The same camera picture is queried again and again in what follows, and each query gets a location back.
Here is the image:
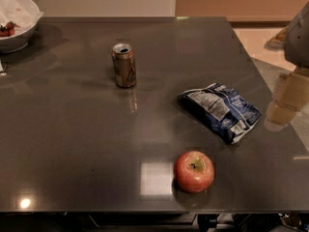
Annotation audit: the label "red strawberries in bowl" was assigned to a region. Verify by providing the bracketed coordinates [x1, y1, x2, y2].
[0, 21, 17, 37]

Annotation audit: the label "blue chip bag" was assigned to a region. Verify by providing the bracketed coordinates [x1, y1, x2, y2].
[179, 83, 262, 144]

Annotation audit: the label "white napkin in bowl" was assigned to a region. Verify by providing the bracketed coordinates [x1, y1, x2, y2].
[0, 0, 43, 28]

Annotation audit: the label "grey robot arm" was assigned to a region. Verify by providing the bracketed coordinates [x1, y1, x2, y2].
[264, 3, 309, 131]

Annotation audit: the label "red apple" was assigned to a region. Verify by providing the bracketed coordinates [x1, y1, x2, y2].
[174, 151, 214, 193]

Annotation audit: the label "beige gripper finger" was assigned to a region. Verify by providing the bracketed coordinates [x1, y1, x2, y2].
[265, 67, 309, 127]

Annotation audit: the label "brown soda can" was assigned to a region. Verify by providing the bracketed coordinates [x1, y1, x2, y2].
[111, 43, 136, 88]

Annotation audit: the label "white bowl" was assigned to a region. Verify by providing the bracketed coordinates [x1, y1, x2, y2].
[0, 22, 38, 53]

